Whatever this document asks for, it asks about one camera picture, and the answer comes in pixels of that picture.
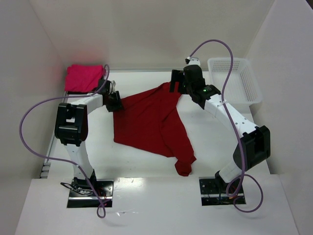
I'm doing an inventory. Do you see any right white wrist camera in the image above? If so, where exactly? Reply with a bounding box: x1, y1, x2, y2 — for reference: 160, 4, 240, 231
185, 57, 201, 67

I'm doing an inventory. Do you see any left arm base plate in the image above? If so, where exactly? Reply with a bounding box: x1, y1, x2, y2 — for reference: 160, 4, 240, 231
62, 179, 114, 209

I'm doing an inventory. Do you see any white plastic basket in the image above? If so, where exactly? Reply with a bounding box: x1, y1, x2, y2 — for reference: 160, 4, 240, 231
207, 57, 262, 106

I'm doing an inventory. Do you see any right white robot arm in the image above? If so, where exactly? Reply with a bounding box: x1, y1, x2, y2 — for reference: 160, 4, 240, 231
169, 65, 270, 185

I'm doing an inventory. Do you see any dark red t-shirt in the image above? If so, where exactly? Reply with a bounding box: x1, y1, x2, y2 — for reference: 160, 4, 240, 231
113, 82, 196, 177

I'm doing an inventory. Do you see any folded pink t-shirt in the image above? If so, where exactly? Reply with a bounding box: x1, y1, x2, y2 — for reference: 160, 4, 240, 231
65, 64, 106, 93

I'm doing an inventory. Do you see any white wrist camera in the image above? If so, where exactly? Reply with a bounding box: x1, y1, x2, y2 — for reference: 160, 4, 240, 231
109, 80, 116, 93
185, 57, 201, 67

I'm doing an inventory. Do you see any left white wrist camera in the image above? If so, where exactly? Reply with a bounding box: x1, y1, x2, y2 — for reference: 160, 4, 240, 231
109, 80, 116, 93

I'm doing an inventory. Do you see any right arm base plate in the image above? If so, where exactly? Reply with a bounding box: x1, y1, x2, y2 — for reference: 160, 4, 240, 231
199, 177, 246, 206

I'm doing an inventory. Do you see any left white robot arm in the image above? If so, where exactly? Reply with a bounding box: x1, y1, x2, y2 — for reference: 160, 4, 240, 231
54, 79, 123, 191

